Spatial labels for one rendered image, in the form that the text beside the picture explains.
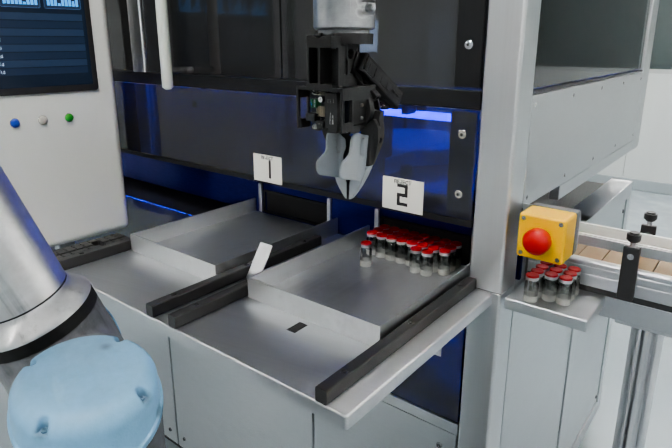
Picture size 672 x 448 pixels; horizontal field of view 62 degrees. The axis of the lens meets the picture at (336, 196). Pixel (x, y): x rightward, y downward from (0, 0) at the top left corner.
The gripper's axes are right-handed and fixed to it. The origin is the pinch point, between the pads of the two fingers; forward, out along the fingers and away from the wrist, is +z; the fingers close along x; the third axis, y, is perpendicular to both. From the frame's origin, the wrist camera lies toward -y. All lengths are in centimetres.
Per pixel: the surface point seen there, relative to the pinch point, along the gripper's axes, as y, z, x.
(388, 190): -24.5, 6.9, -9.3
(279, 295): 1.3, 19.0, -12.7
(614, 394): -150, 108, 16
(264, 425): -26, 74, -45
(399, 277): -20.3, 21.1, -3.9
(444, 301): -13.2, 19.4, 8.2
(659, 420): -143, 109, 32
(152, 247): 1, 19, -46
